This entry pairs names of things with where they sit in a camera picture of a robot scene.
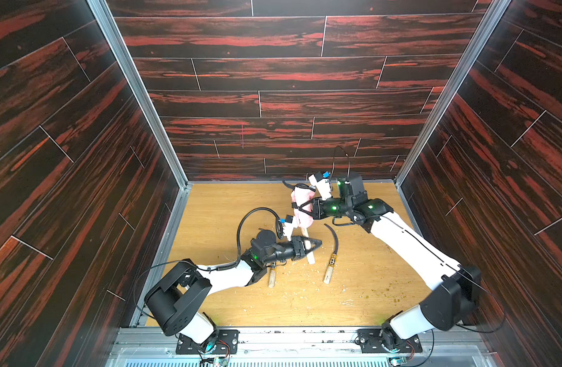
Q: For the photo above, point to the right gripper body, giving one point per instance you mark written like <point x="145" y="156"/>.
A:
<point x="316" y="207"/>

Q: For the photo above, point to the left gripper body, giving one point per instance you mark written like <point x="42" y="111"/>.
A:
<point x="282" y="252"/>

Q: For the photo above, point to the pink rag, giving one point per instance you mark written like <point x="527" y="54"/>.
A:
<point x="301" y="203"/>

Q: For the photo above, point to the small sickle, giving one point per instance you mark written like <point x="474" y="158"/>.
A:
<point x="331" y="263"/>
<point x="272" y="276"/>
<point x="308" y="245"/>

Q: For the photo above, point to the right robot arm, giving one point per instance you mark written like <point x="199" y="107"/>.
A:
<point x="454" y="288"/>

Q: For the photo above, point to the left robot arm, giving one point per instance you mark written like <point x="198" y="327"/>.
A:
<point x="176" y="299"/>

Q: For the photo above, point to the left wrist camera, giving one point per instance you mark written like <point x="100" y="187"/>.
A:
<point x="289" y="224"/>

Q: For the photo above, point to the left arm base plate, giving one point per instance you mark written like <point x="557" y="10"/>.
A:
<point x="221" y="342"/>

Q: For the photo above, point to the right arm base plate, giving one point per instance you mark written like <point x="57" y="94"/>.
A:
<point x="379" y="341"/>

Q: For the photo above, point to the aluminium front rail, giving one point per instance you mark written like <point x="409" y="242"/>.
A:
<point x="299" y="346"/>

